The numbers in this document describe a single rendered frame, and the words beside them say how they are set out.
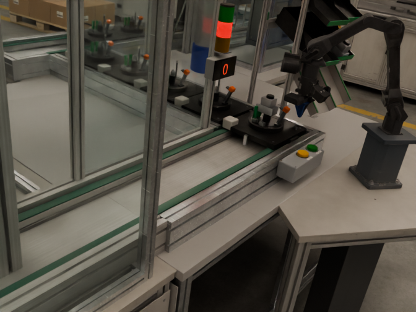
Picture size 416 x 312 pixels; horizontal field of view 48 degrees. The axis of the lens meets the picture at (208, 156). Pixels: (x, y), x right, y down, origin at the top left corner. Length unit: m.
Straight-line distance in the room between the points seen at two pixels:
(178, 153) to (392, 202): 0.76
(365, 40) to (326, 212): 4.31
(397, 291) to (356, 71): 3.52
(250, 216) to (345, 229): 0.30
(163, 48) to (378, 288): 2.12
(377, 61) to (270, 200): 4.34
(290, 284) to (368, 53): 4.44
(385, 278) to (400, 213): 1.17
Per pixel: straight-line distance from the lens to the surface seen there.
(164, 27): 0.89
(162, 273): 1.21
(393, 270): 2.93
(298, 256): 1.51
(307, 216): 1.53
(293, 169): 1.58
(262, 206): 1.52
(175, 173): 1.51
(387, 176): 1.80
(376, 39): 5.73
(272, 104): 1.77
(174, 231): 1.25
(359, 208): 1.65
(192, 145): 1.63
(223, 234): 1.36
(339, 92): 2.18
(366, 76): 5.82
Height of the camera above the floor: 1.68
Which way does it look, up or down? 28 degrees down
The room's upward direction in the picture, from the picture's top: 8 degrees clockwise
